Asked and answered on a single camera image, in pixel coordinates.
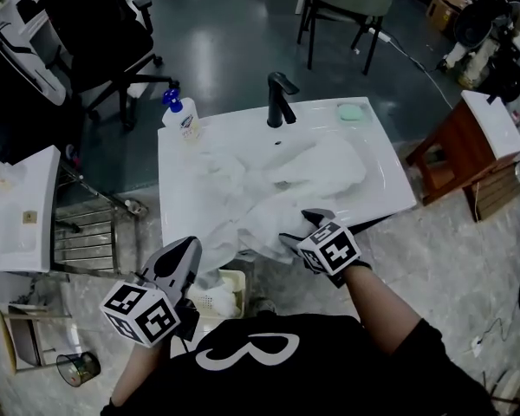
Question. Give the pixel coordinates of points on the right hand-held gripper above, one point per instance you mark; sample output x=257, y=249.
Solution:
x=329, y=249

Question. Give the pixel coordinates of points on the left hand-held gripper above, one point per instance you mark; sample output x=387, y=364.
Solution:
x=138, y=314

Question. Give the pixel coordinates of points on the beige plastic basket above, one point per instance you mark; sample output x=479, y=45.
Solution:
x=242, y=288

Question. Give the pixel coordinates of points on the person's right forearm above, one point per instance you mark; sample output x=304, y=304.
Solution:
x=377, y=310

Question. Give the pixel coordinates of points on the person's left forearm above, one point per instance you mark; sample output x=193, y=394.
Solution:
x=138, y=375

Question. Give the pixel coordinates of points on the brown cardboard box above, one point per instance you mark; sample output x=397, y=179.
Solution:
x=446, y=11

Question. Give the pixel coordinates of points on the small clear plastic bottle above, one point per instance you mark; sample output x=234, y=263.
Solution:
x=134, y=206

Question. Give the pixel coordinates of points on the person's grey shoe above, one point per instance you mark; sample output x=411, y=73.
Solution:
x=262, y=307

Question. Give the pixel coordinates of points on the steel rack stand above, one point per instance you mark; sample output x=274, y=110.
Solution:
x=91, y=232

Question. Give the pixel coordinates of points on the pale green soap bar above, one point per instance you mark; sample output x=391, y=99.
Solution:
x=352, y=112

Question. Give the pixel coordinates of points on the person's black printed T-shirt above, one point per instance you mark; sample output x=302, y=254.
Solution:
x=307, y=371

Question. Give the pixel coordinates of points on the black mesh waste bin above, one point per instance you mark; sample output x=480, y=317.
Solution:
x=78, y=368

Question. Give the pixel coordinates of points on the white soap bottle blue pump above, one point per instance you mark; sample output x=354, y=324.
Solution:
x=182, y=119

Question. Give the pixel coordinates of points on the marble-patterned panel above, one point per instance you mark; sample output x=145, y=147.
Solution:
x=8, y=284

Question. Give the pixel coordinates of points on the wooden vanity with white top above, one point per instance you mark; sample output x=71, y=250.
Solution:
x=481, y=145

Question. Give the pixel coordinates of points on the wooden slatted platform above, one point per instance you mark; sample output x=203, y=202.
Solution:
x=498, y=193

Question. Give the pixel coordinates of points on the white power strip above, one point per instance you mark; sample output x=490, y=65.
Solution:
x=379, y=34
x=476, y=346

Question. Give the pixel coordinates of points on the black office chair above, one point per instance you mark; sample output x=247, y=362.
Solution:
x=99, y=24

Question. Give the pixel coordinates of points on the large black cabinet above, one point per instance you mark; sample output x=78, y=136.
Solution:
x=17, y=59

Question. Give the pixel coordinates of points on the wooden frame chair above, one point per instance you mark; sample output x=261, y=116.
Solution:
x=26, y=340

